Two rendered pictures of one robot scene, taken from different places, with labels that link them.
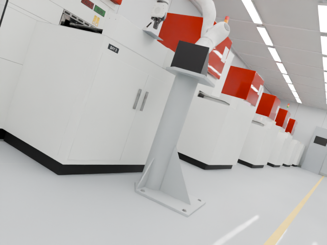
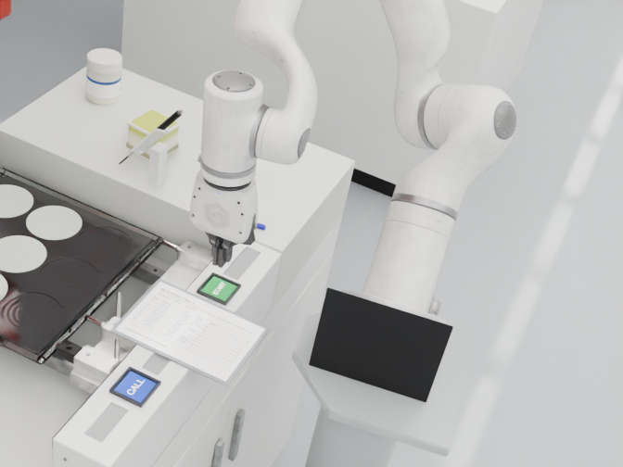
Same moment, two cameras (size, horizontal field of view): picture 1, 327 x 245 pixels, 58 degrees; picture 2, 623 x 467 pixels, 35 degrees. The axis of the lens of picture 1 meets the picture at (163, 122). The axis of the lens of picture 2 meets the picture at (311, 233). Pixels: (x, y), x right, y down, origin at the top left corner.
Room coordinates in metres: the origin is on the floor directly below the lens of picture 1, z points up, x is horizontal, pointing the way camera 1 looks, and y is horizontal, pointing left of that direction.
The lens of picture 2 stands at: (0.78, 0.42, 2.09)
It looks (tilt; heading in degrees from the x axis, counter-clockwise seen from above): 38 degrees down; 346
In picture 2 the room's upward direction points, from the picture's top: 12 degrees clockwise
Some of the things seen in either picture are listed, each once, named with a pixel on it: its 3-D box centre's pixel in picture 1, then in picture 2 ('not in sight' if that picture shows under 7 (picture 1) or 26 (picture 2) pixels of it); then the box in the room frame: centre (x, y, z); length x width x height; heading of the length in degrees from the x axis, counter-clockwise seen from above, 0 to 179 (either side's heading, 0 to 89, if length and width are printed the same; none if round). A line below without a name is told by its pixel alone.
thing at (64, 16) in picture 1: (84, 32); not in sight; (2.23, 0.78, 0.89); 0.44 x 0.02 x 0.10; 149
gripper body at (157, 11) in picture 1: (160, 10); (225, 198); (1.99, 0.26, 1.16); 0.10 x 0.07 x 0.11; 60
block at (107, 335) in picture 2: not in sight; (128, 336); (1.95, 0.40, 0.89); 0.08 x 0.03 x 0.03; 59
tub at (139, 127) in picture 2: not in sight; (153, 136); (2.39, 0.37, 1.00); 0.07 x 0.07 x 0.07; 51
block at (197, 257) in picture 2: not in sight; (200, 258); (2.16, 0.27, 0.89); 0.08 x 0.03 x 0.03; 59
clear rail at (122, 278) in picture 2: not in sight; (105, 296); (2.05, 0.44, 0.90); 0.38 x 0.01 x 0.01; 149
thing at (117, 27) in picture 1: (138, 43); (177, 364); (1.90, 0.32, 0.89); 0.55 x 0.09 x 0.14; 149
